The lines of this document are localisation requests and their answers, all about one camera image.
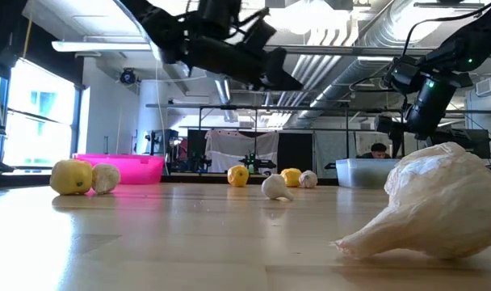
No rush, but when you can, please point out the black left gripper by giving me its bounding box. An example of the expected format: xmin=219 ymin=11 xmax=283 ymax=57
xmin=183 ymin=35 xmax=305 ymax=92

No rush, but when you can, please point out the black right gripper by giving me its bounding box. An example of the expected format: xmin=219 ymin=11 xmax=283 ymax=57
xmin=375 ymin=76 xmax=459 ymax=141

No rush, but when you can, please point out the white garlic bulb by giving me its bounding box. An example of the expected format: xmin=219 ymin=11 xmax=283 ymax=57
xmin=261 ymin=173 xmax=296 ymax=202
xmin=298 ymin=170 xmax=319 ymax=189
xmin=90 ymin=163 xmax=122 ymax=196
xmin=333 ymin=141 xmax=491 ymax=261

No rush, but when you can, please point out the yellow lemon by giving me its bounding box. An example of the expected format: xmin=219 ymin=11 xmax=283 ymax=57
xmin=227 ymin=164 xmax=250 ymax=188
xmin=49 ymin=159 xmax=94 ymax=196
xmin=279 ymin=167 xmax=304 ymax=188

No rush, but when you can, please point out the person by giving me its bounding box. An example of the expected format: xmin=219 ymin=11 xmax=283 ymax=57
xmin=356 ymin=141 xmax=392 ymax=160

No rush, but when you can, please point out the clear plastic bin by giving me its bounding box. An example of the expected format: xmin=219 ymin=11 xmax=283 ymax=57
xmin=334 ymin=158 xmax=402 ymax=190

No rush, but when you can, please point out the black panel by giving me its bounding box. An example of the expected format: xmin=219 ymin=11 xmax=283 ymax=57
xmin=276 ymin=132 xmax=314 ymax=173

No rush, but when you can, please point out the black computer monitor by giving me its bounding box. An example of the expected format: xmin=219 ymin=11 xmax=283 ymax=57
xmin=430 ymin=128 xmax=491 ymax=159

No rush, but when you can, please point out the white hanging cloth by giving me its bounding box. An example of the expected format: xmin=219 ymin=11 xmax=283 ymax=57
xmin=204 ymin=129 xmax=279 ymax=174

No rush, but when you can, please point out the black metal background rig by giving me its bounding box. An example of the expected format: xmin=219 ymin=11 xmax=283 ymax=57
xmin=145 ymin=103 xmax=491 ymax=162

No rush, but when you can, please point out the black background machine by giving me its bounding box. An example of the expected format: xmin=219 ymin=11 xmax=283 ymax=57
xmin=145 ymin=129 xmax=180 ymax=173

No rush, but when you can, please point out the pink plastic basket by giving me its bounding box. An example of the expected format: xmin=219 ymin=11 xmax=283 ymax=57
xmin=73 ymin=153 xmax=166 ymax=186

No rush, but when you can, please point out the fluorescent ceiling lamp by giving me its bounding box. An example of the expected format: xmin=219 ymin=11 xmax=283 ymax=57
xmin=51 ymin=40 xmax=153 ymax=53

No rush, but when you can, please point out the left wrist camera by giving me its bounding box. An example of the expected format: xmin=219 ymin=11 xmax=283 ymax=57
xmin=237 ymin=18 xmax=278 ymax=53

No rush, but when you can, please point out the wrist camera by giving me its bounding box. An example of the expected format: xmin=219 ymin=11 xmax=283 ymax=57
xmin=237 ymin=18 xmax=278 ymax=53
xmin=384 ymin=55 xmax=425 ymax=89

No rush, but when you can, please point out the silver ventilation duct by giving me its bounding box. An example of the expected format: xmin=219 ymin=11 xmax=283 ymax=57
xmin=265 ymin=0 xmax=444 ymax=130

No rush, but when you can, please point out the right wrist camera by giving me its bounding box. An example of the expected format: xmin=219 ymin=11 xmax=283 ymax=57
xmin=384 ymin=55 xmax=425 ymax=89

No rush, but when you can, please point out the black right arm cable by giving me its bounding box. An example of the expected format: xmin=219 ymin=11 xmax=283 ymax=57
xmin=347 ymin=6 xmax=485 ymax=93

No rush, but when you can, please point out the white wall unit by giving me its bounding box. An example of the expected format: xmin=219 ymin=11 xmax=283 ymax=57
xmin=475 ymin=75 xmax=491 ymax=97

